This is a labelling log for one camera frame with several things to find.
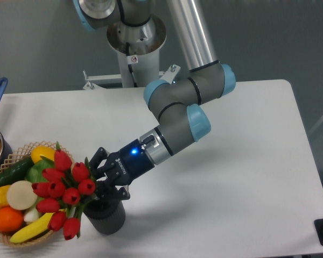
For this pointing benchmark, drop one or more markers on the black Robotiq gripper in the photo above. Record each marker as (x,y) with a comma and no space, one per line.
(120,168)

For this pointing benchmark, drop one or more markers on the red tulip bouquet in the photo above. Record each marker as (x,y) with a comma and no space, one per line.
(69,187)

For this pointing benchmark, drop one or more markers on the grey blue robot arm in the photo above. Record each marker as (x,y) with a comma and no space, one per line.
(176,106)

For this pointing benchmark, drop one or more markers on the dark grey ribbed vase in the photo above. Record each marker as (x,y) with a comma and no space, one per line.
(106,217)

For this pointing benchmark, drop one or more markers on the yellow squash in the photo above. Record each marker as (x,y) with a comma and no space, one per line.
(42,151)

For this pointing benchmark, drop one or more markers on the woven wicker basket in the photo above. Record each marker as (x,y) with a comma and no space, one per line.
(17,155)

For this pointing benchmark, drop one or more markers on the yellow banana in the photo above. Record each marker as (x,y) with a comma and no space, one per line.
(32,230)

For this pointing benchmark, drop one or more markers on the beige round radish slice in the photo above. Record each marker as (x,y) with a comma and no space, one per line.
(20,195)

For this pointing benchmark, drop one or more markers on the green cucumber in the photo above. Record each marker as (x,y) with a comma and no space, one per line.
(16,171)

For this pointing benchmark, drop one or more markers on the orange fruit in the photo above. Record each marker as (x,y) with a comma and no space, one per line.
(10,219)

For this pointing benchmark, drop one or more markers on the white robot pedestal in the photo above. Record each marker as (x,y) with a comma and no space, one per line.
(138,51)

